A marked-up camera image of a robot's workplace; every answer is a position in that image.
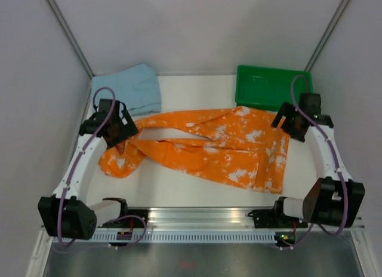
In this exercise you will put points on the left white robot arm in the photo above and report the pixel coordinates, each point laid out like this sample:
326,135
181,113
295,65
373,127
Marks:
65,214

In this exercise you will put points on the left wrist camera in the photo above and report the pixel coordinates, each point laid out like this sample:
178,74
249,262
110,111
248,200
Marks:
105,105

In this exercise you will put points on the aluminium mounting rail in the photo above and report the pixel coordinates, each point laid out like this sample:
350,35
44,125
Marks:
189,218

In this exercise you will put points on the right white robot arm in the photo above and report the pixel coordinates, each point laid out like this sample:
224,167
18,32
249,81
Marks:
335,198

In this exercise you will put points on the orange tie-dye trousers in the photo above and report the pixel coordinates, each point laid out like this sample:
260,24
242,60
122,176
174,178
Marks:
236,147

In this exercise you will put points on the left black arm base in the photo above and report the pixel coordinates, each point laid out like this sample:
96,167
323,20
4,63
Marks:
125,218

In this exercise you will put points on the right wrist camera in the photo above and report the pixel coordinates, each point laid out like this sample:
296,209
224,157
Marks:
310,103

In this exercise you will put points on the light blue folded trousers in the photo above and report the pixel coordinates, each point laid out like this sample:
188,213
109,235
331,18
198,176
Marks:
137,87

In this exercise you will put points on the green plastic tray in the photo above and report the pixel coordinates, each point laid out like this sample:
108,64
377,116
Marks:
266,88

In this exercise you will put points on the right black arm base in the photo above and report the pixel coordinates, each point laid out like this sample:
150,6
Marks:
274,218

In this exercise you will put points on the white slotted cable duct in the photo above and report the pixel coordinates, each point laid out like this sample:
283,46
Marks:
187,237

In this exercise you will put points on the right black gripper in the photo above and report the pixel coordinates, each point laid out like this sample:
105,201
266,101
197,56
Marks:
287,110

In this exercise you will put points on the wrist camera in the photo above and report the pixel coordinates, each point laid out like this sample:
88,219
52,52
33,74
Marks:
105,105
310,103

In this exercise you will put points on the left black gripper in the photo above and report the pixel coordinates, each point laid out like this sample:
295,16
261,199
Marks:
129,129

